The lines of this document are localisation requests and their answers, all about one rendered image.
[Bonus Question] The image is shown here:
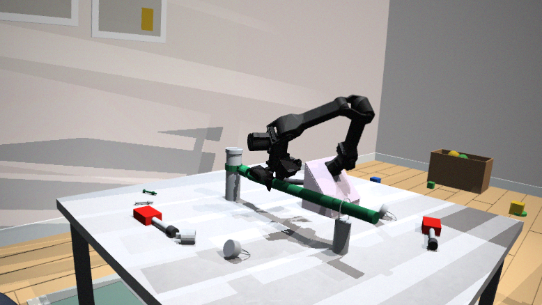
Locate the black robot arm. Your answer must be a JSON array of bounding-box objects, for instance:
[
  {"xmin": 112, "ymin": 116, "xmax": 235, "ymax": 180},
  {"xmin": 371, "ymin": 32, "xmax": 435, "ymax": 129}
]
[{"xmin": 247, "ymin": 95, "xmax": 375, "ymax": 178}]

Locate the green cup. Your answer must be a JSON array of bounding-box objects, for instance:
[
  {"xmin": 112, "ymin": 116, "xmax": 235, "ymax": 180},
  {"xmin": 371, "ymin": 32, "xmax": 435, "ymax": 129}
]
[{"xmin": 225, "ymin": 163, "xmax": 250, "ymax": 178}]

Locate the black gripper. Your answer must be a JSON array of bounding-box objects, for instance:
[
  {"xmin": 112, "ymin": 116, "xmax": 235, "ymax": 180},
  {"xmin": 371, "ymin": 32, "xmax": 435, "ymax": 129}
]
[{"xmin": 249, "ymin": 149, "xmax": 288, "ymax": 191}]

